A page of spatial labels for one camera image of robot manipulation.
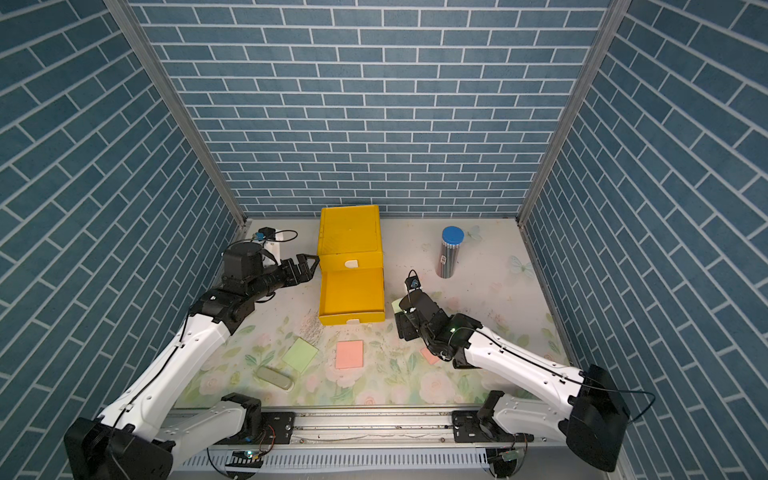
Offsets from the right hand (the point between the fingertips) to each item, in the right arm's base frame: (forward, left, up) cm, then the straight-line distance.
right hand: (409, 317), depth 81 cm
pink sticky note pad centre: (-7, +17, -12) cm, 22 cm away
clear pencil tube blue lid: (+23, -11, +8) cm, 27 cm away
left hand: (+7, +25, +13) cm, 29 cm away
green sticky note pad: (-8, +31, -12) cm, 34 cm away
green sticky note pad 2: (+2, +4, +2) cm, 5 cm away
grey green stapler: (-16, +36, -9) cm, 41 cm away
